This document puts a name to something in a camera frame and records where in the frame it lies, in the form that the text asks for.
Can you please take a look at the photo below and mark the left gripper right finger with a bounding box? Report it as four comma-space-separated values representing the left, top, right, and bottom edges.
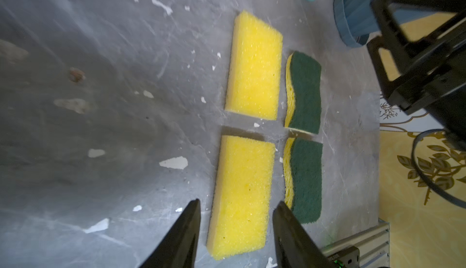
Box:
273, 201, 334, 268

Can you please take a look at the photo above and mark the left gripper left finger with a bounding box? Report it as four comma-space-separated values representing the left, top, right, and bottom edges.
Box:
140, 199, 201, 268

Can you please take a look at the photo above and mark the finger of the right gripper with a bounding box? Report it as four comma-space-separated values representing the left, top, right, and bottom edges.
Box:
367, 0, 466, 100

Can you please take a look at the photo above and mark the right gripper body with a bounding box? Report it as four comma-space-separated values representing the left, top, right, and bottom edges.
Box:
387, 46, 466, 148

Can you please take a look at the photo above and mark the green yellow sponge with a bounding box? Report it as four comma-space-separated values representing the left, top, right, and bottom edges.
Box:
283, 138, 323, 224
285, 51, 322, 135

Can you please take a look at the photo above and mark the blue plant pot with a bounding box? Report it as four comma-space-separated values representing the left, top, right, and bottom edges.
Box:
333, 0, 438, 49

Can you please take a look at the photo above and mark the aluminium mounting rail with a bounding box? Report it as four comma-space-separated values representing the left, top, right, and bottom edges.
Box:
321, 219, 390, 268

